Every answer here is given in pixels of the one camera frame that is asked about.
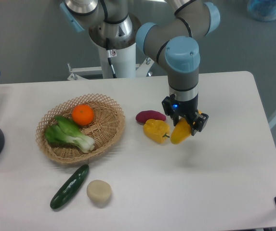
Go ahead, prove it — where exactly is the purple sweet potato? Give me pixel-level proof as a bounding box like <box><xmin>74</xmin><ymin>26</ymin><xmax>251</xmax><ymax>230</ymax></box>
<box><xmin>135</xmin><ymin>110</ymin><xmax>166</xmax><ymax>124</ymax></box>

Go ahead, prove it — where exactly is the yellow mango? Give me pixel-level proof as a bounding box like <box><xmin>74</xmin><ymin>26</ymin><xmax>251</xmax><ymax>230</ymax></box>
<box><xmin>170</xmin><ymin>118</ymin><xmax>192</xmax><ymax>144</ymax></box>

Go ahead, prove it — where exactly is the green bok choy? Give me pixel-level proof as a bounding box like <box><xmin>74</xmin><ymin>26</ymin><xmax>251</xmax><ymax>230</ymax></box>
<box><xmin>45</xmin><ymin>115</ymin><xmax>95</xmax><ymax>154</ymax></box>

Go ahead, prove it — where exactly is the green cucumber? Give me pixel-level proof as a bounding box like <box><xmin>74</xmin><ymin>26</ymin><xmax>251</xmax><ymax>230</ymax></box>
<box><xmin>50</xmin><ymin>164</ymin><xmax>89</xmax><ymax>210</ymax></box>

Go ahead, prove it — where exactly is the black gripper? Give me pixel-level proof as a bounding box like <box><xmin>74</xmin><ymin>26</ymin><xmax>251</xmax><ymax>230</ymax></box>
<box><xmin>162</xmin><ymin>94</ymin><xmax>209</xmax><ymax>136</ymax></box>

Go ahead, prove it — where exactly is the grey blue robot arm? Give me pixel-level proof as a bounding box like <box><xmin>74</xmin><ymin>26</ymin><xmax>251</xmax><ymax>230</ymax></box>
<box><xmin>60</xmin><ymin>0</ymin><xmax>220</xmax><ymax>134</ymax></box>

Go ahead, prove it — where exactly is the clear plastic bag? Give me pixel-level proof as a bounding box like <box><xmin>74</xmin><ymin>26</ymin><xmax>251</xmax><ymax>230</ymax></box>
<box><xmin>247</xmin><ymin>0</ymin><xmax>276</xmax><ymax>22</ymax></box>

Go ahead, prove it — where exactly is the yellow bell pepper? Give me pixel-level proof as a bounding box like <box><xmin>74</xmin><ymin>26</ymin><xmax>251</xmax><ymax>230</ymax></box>
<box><xmin>143</xmin><ymin>119</ymin><xmax>170</xmax><ymax>144</ymax></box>

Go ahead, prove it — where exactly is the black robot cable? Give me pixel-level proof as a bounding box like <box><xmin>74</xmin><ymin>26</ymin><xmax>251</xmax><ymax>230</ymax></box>
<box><xmin>105</xmin><ymin>38</ymin><xmax>118</xmax><ymax>79</ymax></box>

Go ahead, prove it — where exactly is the orange fruit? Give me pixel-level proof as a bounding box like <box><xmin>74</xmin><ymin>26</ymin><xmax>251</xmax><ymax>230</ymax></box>
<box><xmin>72</xmin><ymin>104</ymin><xmax>94</xmax><ymax>126</ymax></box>

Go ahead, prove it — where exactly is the beige round cake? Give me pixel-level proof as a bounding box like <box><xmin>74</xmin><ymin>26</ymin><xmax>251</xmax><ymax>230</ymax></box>
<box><xmin>87</xmin><ymin>180</ymin><xmax>112</xmax><ymax>203</ymax></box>

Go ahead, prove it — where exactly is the woven wicker basket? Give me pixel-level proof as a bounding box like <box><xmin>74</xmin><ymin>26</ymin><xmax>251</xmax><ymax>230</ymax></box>
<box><xmin>36</xmin><ymin>94</ymin><xmax>125</xmax><ymax>165</ymax></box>

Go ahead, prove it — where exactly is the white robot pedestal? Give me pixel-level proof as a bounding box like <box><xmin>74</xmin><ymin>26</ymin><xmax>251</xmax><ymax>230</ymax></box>
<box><xmin>67</xmin><ymin>44</ymin><xmax>154</xmax><ymax>81</ymax></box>

